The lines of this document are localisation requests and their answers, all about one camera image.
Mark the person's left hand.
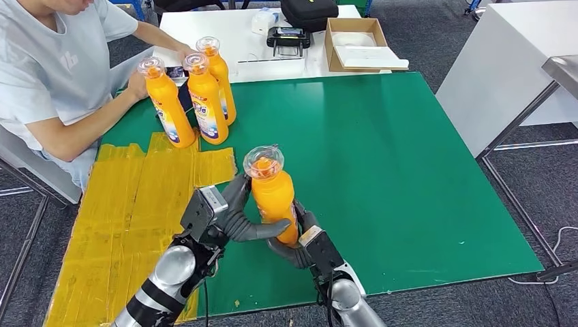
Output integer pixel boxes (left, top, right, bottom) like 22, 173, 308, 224
174, 42, 197, 65

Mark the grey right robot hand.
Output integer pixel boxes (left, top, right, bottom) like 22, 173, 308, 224
266, 200, 322, 270

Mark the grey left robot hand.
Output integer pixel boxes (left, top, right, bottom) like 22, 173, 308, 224
217, 173, 292, 243

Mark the person's right hand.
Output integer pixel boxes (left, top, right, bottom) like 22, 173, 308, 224
125, 69, 151, 102

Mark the orange detergent bottle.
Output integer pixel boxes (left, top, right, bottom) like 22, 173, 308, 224
196, 35, 237, 126
183, 52, 230, 146
137, 56, 197, 149
243, 145, 300, 247

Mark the white table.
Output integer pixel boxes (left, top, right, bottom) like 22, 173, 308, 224
153, 4, 393, 85

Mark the clear plastic pack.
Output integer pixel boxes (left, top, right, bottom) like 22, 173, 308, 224
251, 7, 280, 36

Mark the flat white box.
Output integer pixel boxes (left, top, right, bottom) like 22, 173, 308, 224
235, 57, 307, 82

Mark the person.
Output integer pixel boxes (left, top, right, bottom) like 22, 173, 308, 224
0, 0, 197, 191

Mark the black handheld controller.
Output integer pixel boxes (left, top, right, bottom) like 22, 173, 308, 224
266, 27, 311, 58

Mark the green table mat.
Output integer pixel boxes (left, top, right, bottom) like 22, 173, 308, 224
101, 72, 545, 317

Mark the yellow tape patch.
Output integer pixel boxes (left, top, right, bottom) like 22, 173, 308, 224
45, 131, 238, 327

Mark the black carrying case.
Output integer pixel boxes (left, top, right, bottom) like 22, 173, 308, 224
279, 0, 339, 33

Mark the grey bench with metal legs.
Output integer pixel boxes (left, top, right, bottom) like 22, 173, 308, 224
0, 126, 85, 317

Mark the cardboard box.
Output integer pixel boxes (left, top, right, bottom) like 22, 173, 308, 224
324, 18, 410, 73

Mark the white plastic bag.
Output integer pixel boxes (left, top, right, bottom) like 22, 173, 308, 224
333, 32, 377, 48

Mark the green crate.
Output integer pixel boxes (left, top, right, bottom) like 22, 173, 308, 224
336, 0, 374, 18

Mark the white foam sheet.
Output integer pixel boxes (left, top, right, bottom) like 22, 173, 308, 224
335, 45, 410, 70

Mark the white partition panel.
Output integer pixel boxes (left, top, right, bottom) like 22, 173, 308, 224
436, 0, 578, 158

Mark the steel table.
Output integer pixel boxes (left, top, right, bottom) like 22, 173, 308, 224
476, 54, 578, 159

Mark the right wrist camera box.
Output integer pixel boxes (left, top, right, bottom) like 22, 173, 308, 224
299, 226, 346, 279

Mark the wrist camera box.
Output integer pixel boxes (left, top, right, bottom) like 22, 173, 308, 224
180, 185, 230, 243
299, 226, 346, 279

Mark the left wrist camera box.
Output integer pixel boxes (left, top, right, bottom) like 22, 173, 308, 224
180, 185, 230, 243

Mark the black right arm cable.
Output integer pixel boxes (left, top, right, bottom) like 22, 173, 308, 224
321, 270, 336, 327

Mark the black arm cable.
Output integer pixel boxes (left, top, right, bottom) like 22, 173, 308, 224
202, 279, 211, 327
321, 270, 336, 327

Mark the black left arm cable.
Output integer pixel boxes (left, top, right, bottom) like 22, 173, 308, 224
202, 279, 211, 327

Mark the black metal floor frame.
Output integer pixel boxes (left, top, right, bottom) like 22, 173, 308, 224
482, 155, 578, 283

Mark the white floor cable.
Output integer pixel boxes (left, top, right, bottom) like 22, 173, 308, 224
508, 225, 578, 286

